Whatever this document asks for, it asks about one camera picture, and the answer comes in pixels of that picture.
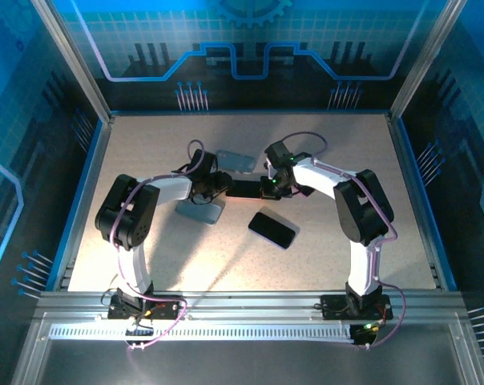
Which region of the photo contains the blue-grey phone case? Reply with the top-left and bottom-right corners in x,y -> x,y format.
174,199 -> 224,225
215,149 -> 254,175

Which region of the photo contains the red phone case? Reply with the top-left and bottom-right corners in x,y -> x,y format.
224,179 -> 268,200

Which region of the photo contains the wide blue circuit print panel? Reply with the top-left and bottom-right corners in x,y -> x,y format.
51,0 -> 454,112

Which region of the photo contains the black control board with LED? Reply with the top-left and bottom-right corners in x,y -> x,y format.
350,322 -> 383,348

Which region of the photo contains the grey metal plate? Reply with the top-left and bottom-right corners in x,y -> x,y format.
9,312 -> 484,385

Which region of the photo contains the blue circuit print side panel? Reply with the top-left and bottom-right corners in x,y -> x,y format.
397,0 -> 484,362
0,0 -> 107,385

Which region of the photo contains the aluminium table side rail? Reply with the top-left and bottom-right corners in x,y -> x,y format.
51,114 -> 115,293
387,113 -> 458,293

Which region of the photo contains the long aluminium frame rail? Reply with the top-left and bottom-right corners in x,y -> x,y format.
32,290 -> 470,322

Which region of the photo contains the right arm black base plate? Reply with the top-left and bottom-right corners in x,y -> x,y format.
320,294 -> 394,321

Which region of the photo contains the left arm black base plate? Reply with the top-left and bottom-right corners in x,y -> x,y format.
107,295 -> 187,321

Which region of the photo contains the white slotted cable duct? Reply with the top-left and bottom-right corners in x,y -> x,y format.
48,323 -> 353,342

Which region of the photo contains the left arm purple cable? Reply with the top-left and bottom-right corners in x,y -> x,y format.
100,139 -> 206,354

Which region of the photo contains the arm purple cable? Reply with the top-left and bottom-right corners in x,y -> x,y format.
100,139 -> 206,354
281,131 -> 407,351

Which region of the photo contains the aluminium frame post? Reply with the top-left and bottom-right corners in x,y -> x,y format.
30,0 -> 114,124
389,0 -> 471,121

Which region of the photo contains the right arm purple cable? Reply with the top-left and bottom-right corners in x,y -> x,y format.
281,131 -> 407,351

